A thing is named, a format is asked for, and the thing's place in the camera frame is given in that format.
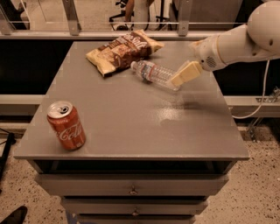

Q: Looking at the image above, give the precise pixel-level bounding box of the brown and yellow chip bag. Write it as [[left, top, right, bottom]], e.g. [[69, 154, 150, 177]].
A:
[[86, 30, 164, 76]]

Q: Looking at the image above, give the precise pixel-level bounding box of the red Coca-Cola can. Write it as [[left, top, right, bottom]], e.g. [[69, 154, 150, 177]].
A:
[[47, 101, 86, 151]]

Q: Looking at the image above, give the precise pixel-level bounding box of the black stand leg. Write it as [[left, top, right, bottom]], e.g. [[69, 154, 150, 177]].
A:
[[0, 129, 17, 181]]

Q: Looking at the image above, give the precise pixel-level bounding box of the middle grey drawer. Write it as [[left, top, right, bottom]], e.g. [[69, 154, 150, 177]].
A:
[[61, 199, 208, 215]]

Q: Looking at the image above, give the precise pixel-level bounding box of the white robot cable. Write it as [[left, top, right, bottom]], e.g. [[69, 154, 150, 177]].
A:
[[232, 59, 271, 120]]

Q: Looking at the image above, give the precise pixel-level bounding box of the grey drawer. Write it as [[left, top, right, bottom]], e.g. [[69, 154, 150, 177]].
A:
[[61, 199, 208, 215], [35, 174, 228, 196], [77, 215, 195, 224]]

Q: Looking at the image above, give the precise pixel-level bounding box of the bottom grey drawer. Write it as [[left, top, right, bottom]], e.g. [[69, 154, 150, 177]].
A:
[[77, 215, 195, 224]]

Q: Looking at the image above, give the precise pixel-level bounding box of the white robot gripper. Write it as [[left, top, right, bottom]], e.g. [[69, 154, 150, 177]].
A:
[[170, 35, 226, 87]]

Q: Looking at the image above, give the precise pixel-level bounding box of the top grey drawer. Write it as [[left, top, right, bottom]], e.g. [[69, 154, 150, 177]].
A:
[[35, 174, 228, 196]]

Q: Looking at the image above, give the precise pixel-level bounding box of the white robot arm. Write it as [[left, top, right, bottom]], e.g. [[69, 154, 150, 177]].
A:
[[176, 0, 280, 87]]

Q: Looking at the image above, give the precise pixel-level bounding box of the clear plastic water bottle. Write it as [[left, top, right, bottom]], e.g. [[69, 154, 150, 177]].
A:
[[130, 60, 179, 91]]

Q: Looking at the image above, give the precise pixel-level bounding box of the black office chair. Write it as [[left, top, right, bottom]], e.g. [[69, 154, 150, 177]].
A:
[[108, 0, 135, 31]]

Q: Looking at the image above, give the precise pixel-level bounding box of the black shoe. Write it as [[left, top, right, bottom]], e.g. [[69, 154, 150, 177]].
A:
[[0, 206, 28, 224]]

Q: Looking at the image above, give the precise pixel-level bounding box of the metal guard railing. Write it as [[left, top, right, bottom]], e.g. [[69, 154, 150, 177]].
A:
[[0, 0, 252, 40]]

